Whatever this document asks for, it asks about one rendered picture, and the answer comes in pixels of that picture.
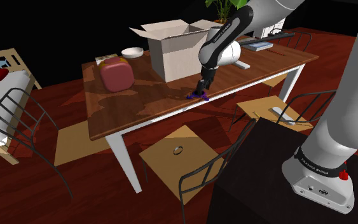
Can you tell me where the purple spinner toy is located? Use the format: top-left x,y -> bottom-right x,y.
186,90 -> 210,102

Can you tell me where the open cardboard box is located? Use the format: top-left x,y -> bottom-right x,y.
129,19 -> 223,83

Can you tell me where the wooden table with white legs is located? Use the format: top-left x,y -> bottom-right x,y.
81,36 -> 320,194

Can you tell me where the blue book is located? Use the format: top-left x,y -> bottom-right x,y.
246,41 -> 274,52

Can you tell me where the green potted plant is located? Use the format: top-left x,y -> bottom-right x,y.
204,0 -> 249,24

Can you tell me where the long black stick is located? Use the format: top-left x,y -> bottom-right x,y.
238,32 -> 296,47

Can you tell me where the red pencil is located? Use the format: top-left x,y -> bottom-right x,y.
266,48 -> 287,57

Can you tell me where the white box appliance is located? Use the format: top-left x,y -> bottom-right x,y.
252,18 -> 287,39

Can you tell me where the white bowl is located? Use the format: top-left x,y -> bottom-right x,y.
121,46 -> 144,60

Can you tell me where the white remote control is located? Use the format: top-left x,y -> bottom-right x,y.
272,106 -> 296,126

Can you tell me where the pale printed booklet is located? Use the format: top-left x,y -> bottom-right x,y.
95,53 -> 119,66

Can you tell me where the dark robot stand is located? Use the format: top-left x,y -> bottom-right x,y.
206,117 -> 358,224

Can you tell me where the black wire chair wooden seat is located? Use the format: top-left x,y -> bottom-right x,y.
138,118 -> 258,224
228,90 -> 338,133
261,28 -> 313,97
0,87 -> 111,200

